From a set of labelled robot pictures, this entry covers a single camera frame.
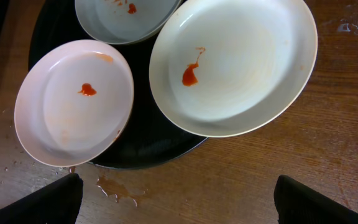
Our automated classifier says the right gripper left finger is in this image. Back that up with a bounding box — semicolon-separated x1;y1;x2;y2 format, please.
0;173;83;223

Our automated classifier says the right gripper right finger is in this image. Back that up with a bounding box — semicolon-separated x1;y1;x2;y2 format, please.
273;175;358;224

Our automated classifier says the white plate with sauce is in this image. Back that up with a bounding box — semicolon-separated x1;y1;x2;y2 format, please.
14;40;134;167

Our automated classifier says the cream plate with sauce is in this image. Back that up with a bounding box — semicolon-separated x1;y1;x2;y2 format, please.
149;0;318;138

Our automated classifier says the round black serving tray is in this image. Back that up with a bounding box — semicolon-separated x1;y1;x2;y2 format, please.
28;0;205;170

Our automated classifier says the grey-white plate with sauce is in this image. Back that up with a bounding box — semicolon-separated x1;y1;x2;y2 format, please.
75;0;183;45

